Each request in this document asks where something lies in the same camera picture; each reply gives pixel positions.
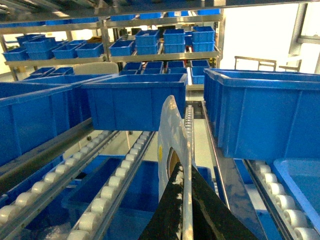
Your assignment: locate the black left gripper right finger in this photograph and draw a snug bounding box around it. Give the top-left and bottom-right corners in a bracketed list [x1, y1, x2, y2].
[191, 167, 257, 240]

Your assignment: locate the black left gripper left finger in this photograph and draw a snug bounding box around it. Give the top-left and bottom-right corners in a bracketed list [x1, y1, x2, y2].
[139, 162, 184, 240]

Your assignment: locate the flower gift bag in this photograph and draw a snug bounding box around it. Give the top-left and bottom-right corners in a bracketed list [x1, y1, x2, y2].
[157, 95, 194, 240]

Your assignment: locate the white roller conveyor track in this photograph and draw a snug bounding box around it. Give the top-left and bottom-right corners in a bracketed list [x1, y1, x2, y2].
[67, 131, 155, 240]

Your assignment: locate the blue plastic tray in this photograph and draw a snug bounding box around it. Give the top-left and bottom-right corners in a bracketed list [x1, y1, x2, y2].
[272, 158, 320, 231]

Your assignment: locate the large blue bin behind tray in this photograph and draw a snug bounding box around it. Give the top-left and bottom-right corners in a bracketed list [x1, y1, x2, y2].
[204, 68, 320, 162]

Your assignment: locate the blue bin centre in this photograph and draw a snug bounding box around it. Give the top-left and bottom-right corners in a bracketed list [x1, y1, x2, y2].
[81, 73, 188, 131]

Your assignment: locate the blue bin on left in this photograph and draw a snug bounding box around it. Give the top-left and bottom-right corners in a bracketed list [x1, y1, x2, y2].
[0, 82, 72, 165]

